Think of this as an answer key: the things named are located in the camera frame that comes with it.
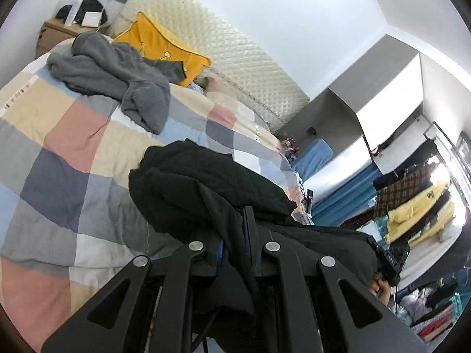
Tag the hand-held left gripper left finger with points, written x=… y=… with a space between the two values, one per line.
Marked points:
x=198 y=259

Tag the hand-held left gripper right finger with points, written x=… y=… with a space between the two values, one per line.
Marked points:
x=248 y=235

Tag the black puffer jacket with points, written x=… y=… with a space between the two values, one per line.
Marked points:
x=206 y=184

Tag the pile of colourful clothes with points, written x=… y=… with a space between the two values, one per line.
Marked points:
x=430 y=312

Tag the person's right hand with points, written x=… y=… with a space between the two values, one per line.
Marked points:
x=381 y=288

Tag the yellow hanging jacket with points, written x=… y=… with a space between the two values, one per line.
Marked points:
x=415 y=206

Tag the blue curtain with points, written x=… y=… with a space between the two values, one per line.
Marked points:
x=346 y=195

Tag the group of small cosmetic bottles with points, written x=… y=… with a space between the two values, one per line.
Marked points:
x=287 y=145

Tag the checkered pastel quilt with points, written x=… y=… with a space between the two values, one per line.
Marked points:
x=66 y=154

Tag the white wardrobe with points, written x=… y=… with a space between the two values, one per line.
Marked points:
x=390 y=92

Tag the cream quilted headboard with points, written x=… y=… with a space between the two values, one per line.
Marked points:
x=220 y=33

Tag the grey fleece garment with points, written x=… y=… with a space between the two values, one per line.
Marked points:
x=110 y=70

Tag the yellow pillow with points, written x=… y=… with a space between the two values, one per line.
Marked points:
x=154 y=40

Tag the white flat box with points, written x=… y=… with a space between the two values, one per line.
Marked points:
x=91 y=19

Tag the wooden nightstand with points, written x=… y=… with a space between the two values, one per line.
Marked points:
x=51 y=34

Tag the black bag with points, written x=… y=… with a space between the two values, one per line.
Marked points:
x=92 y=5

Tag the white spray bottle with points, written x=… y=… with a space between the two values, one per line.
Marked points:
x=73 y=11

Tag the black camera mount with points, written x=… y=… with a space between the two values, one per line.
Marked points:
x=308 y=200

